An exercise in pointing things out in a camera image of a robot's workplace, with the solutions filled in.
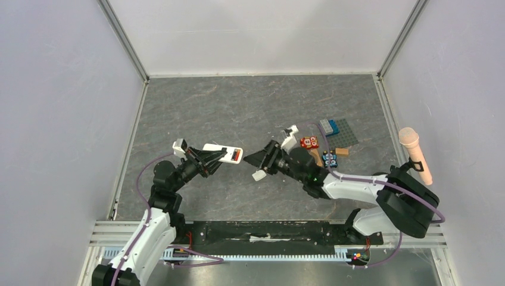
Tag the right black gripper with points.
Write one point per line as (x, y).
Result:
(270, 157)

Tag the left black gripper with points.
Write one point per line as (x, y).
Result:
(198, 157)

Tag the white battery cover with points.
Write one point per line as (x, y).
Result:
(259, 175)

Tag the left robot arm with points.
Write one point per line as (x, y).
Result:
(161, 223)

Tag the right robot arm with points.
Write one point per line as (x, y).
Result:
(400, 201)

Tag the red owl number block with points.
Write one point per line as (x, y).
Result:
(309, 142)

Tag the grey lego brick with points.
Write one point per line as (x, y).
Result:
(326, 126)

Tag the blue owl number block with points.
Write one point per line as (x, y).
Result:
(329, 159)

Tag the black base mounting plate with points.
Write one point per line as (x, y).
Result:
(271, 237)

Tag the blue lego brick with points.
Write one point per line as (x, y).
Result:
(335, 129)

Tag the grey lego baseplate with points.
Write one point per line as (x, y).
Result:
(344, 138)

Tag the black microphone stand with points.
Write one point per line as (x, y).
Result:
(410, 164)

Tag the pink microphone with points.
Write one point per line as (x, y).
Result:
(409, 139)

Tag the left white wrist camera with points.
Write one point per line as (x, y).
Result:
(179, 148)

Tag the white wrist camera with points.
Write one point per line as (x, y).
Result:
(290, 140)
(179, 148)

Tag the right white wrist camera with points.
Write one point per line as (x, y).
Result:
(290, 140)

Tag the white slotted cable duct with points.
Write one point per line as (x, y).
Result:
(339, 255)

